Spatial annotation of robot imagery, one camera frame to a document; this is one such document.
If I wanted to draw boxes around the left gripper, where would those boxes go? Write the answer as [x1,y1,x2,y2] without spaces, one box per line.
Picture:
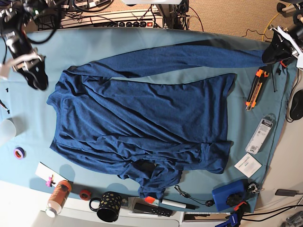
[262,25,303,64]

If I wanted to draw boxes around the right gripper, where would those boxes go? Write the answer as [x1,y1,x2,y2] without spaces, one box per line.
[2,35,48,90]

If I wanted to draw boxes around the dark blue t-shirt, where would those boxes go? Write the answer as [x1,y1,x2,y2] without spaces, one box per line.
[47,44,263,199]

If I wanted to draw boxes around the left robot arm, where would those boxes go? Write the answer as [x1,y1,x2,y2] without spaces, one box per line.
[262,0,303,69]

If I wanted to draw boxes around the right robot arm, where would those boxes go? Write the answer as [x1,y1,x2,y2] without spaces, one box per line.
[0,0,62,91]

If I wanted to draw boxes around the black zip tie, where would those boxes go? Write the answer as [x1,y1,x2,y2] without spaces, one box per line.
[271,69,276,93]

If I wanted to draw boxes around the black orange utility knife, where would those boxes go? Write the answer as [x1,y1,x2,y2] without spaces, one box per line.
[246,65,270,111]

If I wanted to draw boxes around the teal table cloth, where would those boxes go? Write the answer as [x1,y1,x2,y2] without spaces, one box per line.
[0,27,296,199]

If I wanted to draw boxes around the translucent plastic cup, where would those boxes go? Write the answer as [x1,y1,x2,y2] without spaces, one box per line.
[0,119,17,146]

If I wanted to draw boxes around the black computer mouse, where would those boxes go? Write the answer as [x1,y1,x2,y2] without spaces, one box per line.
[289,89,303,121]

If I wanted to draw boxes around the purple tape roll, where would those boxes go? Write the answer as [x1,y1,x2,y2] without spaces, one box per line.
[14,147,26,159]

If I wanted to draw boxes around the clear blister pack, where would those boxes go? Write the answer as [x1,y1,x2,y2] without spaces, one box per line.
[245,113,276,155]

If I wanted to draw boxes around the white paper strip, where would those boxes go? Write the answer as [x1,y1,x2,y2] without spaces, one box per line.
[35,162,66,183]

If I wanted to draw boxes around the pink small clip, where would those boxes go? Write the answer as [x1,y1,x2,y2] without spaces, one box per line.
[45,175,56,187]

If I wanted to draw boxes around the orange plastic bottle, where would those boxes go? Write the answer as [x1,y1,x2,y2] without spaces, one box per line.
[45,180,71,218]

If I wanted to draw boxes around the white paper card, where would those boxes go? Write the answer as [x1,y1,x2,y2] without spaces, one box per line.
[234,153,262,178]

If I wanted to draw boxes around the red tape roll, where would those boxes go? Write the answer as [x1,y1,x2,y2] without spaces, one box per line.
[79,190,91,201]

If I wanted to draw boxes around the black adapter block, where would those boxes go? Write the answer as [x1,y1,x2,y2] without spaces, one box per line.
[275,189,297,197]

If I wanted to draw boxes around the black mug yellow dots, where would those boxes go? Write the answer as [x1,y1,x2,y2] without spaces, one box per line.
[89,192,122,223]

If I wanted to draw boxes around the blue orange bottom clamp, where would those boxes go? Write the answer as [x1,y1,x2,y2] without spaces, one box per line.
[215,201,250,227]

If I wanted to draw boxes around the blue box with knob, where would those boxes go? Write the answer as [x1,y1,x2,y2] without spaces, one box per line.
[212,180,248,211]

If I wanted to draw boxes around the red cube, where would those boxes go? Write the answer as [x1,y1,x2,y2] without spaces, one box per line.
[144,196,156,204]

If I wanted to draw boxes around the black remote control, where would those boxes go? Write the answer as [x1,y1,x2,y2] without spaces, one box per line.
[134,203,173,217]

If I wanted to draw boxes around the white black marker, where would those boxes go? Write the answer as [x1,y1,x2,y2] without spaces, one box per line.
[160,199,197,210]

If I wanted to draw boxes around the yellow cable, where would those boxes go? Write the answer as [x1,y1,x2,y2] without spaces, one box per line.
[261,11,282,42]

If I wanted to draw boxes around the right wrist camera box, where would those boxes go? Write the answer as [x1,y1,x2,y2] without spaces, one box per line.
[0,64,11,80]

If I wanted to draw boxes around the silver key ring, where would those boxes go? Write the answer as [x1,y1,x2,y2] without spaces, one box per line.
[247,183,265,194]

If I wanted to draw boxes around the carabiner with black lanyard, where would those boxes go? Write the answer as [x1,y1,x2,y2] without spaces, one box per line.
[174,185,215,207]

